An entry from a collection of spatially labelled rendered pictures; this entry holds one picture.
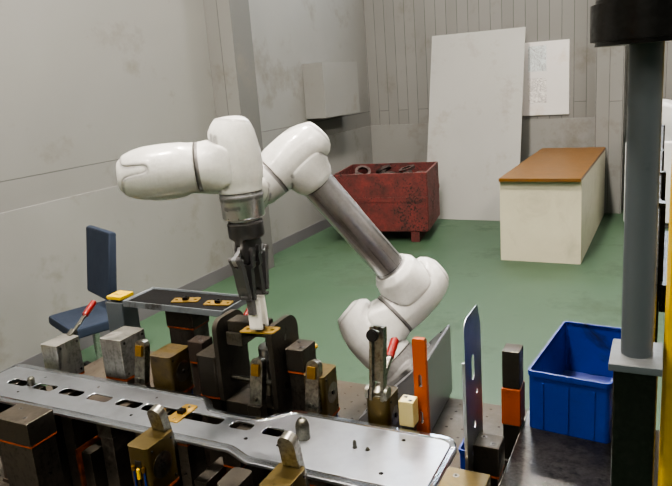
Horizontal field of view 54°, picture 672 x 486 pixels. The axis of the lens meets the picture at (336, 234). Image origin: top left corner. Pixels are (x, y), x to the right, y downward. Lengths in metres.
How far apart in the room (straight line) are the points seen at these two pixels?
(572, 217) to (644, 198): 5.70
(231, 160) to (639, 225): 0.95
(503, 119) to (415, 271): 6.14
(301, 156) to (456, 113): 6.48
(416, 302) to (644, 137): 1.66
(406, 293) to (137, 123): 3.76
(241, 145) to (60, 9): 3.88
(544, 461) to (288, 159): 1.02
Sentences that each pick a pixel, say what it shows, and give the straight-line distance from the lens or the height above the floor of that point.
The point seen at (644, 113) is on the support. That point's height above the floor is 1.73.
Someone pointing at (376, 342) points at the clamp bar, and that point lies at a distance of 1.54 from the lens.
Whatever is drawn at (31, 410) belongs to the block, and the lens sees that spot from 1.85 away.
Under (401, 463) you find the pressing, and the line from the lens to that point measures 1.44.
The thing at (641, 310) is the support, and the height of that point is 1.59.
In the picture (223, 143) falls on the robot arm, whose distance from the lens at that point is 1.33.
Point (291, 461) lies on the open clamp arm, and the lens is 1.36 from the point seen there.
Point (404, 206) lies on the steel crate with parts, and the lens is 7.10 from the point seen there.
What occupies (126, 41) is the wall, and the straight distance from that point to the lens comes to 5.51.
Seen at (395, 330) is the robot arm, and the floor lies 0.99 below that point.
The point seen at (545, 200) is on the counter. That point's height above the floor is 0.58.
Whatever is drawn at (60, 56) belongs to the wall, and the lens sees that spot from 5.05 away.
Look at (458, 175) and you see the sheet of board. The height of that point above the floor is 0.52.
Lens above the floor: 1.77
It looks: 13 degrees down
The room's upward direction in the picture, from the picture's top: 4 degrees counter-clockwise
